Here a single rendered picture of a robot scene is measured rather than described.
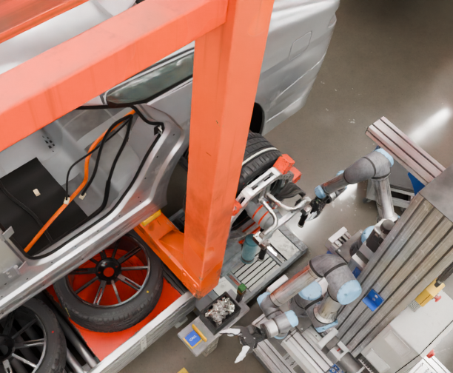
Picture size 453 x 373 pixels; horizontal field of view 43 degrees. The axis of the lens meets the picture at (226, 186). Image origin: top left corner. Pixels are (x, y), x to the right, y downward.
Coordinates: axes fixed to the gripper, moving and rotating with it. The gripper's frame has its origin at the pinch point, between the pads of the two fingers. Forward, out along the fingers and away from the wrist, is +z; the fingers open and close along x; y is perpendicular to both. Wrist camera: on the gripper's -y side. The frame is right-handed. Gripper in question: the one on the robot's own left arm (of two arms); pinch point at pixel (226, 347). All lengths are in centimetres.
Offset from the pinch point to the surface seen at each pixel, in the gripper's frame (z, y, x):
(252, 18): -19, -144, 30
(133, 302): 23, 64, 72
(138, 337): 27, 78, 57
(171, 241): -8, 38, 85
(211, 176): -12, -67, 40
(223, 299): -25, 63, 51
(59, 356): 71, 67, 61
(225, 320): -20, 63, 38
